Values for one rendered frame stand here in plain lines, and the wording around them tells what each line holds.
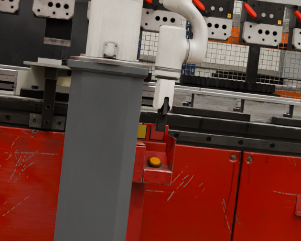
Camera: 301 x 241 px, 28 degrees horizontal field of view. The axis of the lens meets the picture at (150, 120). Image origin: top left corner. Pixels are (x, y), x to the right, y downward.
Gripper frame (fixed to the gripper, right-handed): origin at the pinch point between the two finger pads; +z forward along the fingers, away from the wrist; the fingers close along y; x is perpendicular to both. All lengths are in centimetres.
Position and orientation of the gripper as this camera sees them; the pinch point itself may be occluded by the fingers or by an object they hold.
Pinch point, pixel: (160, 125)
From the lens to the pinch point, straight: 192.4
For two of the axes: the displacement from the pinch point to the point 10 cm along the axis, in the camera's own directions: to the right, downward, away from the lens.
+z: -1.3, 9.8, 1.3
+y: 1.3, 1.5, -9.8
